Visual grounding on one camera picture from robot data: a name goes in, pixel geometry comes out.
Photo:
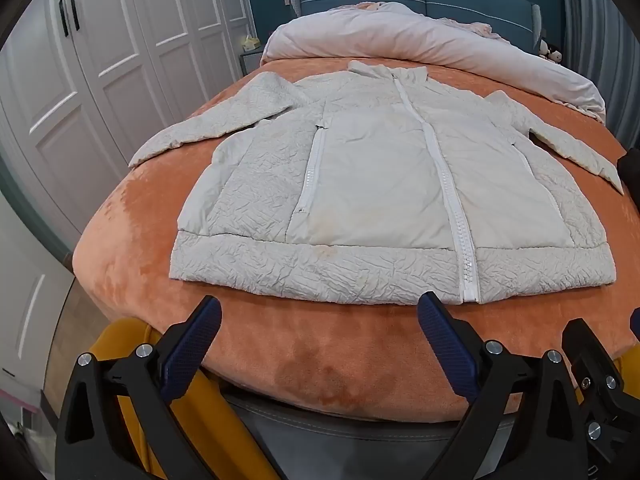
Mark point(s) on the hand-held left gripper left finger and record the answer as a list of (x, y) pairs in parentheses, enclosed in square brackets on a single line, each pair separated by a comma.
[(192, 345)]

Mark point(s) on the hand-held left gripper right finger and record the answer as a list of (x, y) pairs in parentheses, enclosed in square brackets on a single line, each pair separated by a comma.
[(445, 340)]

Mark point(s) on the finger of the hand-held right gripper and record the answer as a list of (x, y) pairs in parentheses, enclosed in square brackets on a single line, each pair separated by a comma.
[(636, 322), (595, 355)]

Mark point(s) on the white zip jacket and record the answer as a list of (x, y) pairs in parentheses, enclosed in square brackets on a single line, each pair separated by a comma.
[(370, 185)]

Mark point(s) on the orange bed blanket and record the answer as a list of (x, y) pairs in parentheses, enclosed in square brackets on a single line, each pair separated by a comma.
[(350, 340)]

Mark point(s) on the white door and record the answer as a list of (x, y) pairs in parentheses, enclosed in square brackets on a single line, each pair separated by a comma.
[(25, 310)]

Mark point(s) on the plush toys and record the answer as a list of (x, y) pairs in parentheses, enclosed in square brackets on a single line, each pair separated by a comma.
[(549, 52)]

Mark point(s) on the grey nightstand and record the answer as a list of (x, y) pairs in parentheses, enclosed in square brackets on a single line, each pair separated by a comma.
[(250, 64)]

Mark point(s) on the grey curtain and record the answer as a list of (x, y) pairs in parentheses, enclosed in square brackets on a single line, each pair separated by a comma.
[(600, 35)]

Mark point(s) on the white panelled wardrobe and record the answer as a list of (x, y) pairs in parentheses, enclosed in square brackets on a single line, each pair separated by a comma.
[(125, 60)]

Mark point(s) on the pale pink duvet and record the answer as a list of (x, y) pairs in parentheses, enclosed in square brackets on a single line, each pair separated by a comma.
[(425, 45)]

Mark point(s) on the yellow tissue box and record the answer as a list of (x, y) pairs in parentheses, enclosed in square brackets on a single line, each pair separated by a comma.
[(251, 43)]

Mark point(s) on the grey bed frame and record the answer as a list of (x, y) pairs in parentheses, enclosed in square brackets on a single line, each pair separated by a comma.
[(325, 440)]

